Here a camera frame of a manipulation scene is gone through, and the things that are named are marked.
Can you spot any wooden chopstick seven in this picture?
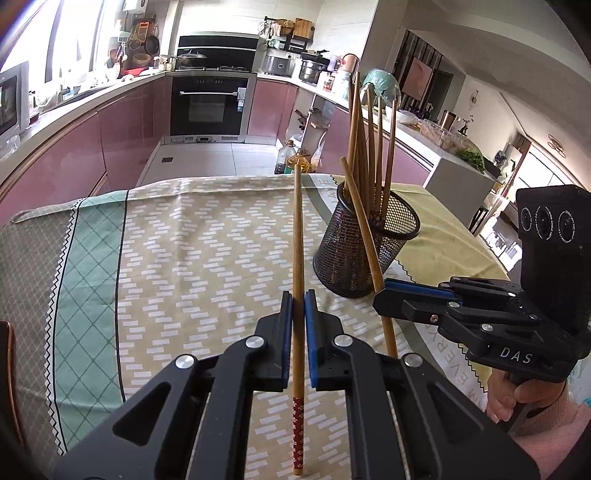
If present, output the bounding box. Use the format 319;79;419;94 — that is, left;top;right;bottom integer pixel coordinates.
341;157;399;358

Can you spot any wooden chopstick eight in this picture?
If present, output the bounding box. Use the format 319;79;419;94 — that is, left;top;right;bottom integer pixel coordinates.
293;166;304;476

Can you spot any black mesh utensil cup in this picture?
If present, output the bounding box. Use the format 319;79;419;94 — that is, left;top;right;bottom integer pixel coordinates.
312;179;423;300

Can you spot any wooden chopstick two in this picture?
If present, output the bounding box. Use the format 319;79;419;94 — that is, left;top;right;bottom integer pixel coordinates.
349;72;365;202

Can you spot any wooden chopstick four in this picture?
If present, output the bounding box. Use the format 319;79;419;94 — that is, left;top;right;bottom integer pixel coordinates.
375;95;383;216

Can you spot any wooden chopstick six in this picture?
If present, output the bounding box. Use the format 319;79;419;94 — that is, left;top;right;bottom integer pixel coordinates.
356;92;369;214

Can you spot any wooden chopstick one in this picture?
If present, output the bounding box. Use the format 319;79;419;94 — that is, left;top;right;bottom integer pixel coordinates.
348;73;360;178

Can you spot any person right hand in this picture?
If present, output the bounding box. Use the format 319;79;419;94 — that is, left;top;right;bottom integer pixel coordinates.
486;369;566;423

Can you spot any patterned tablecloth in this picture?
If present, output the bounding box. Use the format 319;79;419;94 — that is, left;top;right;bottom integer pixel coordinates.
1;174;506;479

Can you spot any yellow cooking oil bottle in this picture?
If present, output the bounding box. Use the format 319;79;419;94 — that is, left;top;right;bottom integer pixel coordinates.
284;149;315;174

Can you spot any green covered appliance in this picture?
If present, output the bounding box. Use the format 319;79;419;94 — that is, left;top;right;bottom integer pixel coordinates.
363;69;402;108

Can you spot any pink thermos jug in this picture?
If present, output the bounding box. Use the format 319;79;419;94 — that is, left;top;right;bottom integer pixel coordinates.
339;53;360;82

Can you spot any steel stock pot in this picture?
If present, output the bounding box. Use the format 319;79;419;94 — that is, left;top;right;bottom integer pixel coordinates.
298;57;329;85

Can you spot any built-in black oven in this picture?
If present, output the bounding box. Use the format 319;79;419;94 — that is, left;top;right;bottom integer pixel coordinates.
166;71;256;144

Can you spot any black range hood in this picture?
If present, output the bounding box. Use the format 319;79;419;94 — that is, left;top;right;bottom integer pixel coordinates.
175;32;266;72

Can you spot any black wok on stove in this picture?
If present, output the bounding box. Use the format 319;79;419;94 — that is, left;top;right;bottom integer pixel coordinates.
175;51;208;70

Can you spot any white microwave oven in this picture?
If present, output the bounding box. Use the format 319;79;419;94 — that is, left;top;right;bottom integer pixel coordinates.
0;61;30;141

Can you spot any window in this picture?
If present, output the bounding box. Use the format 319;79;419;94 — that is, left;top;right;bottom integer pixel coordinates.
1;0;121;90

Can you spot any wall rack with boards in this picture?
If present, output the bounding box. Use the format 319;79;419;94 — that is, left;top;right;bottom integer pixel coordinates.
259;16;315;54

